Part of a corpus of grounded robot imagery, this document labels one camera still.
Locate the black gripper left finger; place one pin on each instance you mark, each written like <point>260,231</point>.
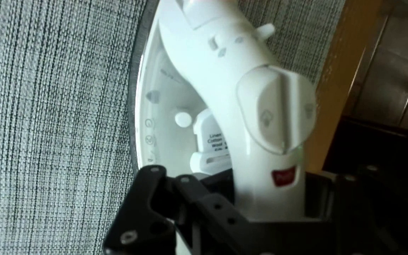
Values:
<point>138,228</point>

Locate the grey woven placemat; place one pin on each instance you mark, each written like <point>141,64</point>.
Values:
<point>69,77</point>

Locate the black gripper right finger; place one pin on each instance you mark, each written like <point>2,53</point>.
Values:
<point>371,218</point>

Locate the white steam iron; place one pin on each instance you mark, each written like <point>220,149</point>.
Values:
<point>212,97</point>

